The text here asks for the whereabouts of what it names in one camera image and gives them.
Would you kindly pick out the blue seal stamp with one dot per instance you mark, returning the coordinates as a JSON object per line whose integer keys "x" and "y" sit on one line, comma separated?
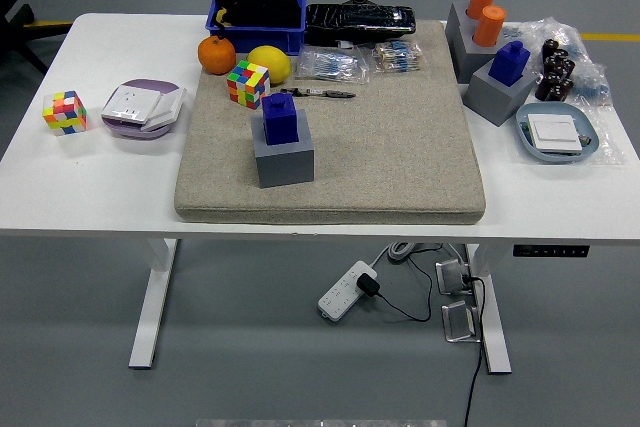
{"x": 280, "y": 122}
{"x": 507, "y": 67}

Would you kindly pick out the grey cube seal holder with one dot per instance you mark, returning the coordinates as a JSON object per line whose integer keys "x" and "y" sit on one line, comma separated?
{"x": 495, "y": 99}
{"x": 285, "y": 167}

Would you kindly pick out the grey double seal holder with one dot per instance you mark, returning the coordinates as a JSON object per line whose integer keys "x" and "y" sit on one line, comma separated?
{"x": 465, "y": 57}

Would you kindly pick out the beige fabric mat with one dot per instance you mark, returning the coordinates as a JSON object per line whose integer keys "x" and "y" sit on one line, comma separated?
{"x": 375, "y": 157}

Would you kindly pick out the black pen tool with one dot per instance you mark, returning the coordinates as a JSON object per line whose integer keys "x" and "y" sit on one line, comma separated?
{"x": 320, "y": 93}

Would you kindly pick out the white power strip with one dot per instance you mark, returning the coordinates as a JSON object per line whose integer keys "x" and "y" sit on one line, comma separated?
{"x": 340, "y": 297}

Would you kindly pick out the bag of blue resistors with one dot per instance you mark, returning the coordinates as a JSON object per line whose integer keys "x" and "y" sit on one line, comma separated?
{"x": 330, "y": 66}

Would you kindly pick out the colourful puzzle cube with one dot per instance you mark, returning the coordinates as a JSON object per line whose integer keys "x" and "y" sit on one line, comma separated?
{"x": 248, "y": 84}
{"x": 65, "y": 114}

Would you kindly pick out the yellow lemon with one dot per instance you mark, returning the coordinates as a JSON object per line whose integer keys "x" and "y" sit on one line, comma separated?
{"x": 270, "y": 64}

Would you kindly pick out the bag of brown resistors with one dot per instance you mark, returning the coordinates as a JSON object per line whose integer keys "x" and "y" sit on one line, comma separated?
{"x": 398, "y": 58}

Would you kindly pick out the blue plastic bin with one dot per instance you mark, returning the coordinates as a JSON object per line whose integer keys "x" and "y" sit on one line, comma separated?
{"x": 260, "y": 39}

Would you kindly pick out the orange fruit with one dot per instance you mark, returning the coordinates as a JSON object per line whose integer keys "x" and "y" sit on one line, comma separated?
{"x": 216, "y": 56}

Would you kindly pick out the black wrapped device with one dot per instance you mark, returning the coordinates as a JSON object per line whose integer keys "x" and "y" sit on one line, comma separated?
{"x": 360, "y": 19}

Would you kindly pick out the black cloth pouches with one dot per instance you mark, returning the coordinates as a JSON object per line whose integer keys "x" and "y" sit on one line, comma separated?
{"x": 270, "y": 7}

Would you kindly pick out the purple dish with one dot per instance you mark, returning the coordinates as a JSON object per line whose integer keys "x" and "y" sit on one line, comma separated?
{"x": 145, "y": 83}

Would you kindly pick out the white table leg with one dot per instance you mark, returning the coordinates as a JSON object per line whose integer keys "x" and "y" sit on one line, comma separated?
{"x": 495, "y": 327}
{"x": 150, "y": 307}

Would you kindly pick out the light blue dish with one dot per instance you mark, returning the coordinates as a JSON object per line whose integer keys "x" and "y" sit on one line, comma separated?
{"x": 525, "y": 119}

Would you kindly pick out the black table control panel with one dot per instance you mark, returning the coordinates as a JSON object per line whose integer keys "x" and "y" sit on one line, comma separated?
{"x": 550, "y": 251}

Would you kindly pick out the dark brown capacitor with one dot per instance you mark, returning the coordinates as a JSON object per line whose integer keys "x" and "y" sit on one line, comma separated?
{"x": 566, "y": 68}
{"x": 559, "y": 59}
{"x": 566, "y": 88}
{"x": 551, "y": 48}
{"x": 544, "y": 92}
{"x": 551, "y": 80}

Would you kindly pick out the clear bag of blue parts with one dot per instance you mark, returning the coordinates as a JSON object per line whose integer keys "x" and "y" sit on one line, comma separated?
{"x": 590, "y": 77}

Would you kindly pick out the clear flat plastic bag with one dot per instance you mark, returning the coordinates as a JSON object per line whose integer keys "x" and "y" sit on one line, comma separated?
{"x": 610, "y": 147}

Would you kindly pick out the metal foot bracket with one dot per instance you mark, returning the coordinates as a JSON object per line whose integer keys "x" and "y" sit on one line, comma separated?
{"x": 452, "y": 277}
{"x": 460, "y": 322}

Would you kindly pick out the white switch panel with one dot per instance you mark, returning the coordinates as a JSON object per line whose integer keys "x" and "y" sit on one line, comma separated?
{"x": 555, "y": 133}
{"x": 168, "y": 108}

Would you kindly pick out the white wall socket panel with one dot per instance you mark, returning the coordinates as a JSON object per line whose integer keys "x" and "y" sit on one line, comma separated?
{"x": 130, "y": 104}

